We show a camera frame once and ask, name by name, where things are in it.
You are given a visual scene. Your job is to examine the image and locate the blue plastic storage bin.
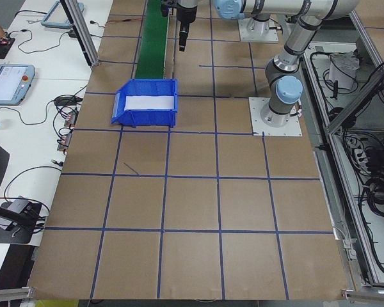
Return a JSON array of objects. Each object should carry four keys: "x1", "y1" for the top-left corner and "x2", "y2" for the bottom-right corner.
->
[{"x1": 111, "y1": 78, "x2": 179, "y2": 129}]

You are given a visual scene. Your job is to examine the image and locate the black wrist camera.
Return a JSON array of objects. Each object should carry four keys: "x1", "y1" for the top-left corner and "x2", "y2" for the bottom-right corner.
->
[{"x1": 159, "y1": 0, "x2": 174, "y2": 17}]

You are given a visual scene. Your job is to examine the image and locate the black stand rod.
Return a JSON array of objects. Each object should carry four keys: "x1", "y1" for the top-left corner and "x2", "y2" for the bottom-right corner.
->
[{"x1": 0, "y1": 201, "x2": 39, "y2": 226}]

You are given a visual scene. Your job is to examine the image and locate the light blue teach pendant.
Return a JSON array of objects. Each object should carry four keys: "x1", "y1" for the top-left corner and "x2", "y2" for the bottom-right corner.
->
[
  {"x1": 0, "y1": 63, "x2": 36, "y2": 106},
  {"x1": 40, "y1": 0, "x2": 86, "y2": 30}
]

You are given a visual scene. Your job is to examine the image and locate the white power strip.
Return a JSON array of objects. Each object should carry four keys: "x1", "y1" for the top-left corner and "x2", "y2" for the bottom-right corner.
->
[{"x1": 348, "y1": 137, "x2": 371, "y2": 173}]

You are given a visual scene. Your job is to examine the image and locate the green conveyor belt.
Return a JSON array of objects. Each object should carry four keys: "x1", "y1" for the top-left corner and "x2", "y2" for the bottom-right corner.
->
[{"x1": 134, "y1": 0, "x2": 172, "y2": 80}]

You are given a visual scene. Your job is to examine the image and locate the V-shaped metal bar frame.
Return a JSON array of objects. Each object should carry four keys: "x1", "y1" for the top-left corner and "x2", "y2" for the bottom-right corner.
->
[{"x1": 284, "y1": 0, "x2": 384, "y2": 288}]

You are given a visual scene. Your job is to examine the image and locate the small circuit board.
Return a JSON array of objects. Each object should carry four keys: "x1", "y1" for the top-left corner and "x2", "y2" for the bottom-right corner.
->
[
  {"x1": 63, "y1": 110, "x2": 79, "y2": 129},
  {"x1": 56, "y1": 132, "x2": 73, "y2": 153}
]

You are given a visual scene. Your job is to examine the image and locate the grey hub device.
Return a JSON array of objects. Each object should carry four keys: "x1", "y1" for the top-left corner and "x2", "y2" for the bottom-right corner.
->
[{"x1": 6, "y1": 197, "x2": 32, "y2": 214}]

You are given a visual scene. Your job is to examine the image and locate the coiled black cable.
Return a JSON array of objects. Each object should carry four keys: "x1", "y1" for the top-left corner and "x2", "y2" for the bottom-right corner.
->
[{"x1": 363, "y1": 177, "x2": 384, "y2": 218}]

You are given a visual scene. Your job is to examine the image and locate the white foam pad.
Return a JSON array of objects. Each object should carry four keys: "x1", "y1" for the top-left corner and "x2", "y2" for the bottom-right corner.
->
[{"x1": 124, "y1": 95, "x2": 175, "y2": 111}]

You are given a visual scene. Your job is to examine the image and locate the aluminium corner bar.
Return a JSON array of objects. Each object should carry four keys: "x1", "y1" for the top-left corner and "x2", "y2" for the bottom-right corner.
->
[
  {"x1": 340, "y1": 287, "x2": 384, "y2": 301},
  {"x1": 0, "y1": 286, "x2": 36, "y2": 303}
]

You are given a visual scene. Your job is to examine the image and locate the aluminium profile post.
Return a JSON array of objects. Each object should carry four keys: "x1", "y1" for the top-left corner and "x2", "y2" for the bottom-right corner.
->
[{"x1": 60, "y1": 0, "x2": 100, "y2": 67}]

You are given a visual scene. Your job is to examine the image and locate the white square base plate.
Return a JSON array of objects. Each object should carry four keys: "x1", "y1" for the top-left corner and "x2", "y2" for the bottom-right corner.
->
[
  {"x1": 248, "y1": 97, "x2": 303, "y2": 138},
  {"x1": 238, "y1": 20, "x2": 280, "y2": 44}
]

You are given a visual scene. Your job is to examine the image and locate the black power brick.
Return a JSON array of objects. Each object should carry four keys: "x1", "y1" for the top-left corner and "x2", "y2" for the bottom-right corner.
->
[{"x1": 366, "y1": 148, "x2": 384, "y2": 173}]

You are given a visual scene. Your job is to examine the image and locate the black desk mat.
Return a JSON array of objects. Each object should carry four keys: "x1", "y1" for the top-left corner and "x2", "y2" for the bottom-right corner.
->
[{"x1": 0, "y1": 37, "x2": 17, "y2": 60}]

